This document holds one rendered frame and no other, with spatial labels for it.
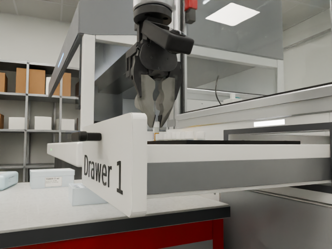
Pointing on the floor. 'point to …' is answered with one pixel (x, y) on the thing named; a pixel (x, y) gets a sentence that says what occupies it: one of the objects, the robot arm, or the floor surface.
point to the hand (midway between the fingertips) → (157, 119)
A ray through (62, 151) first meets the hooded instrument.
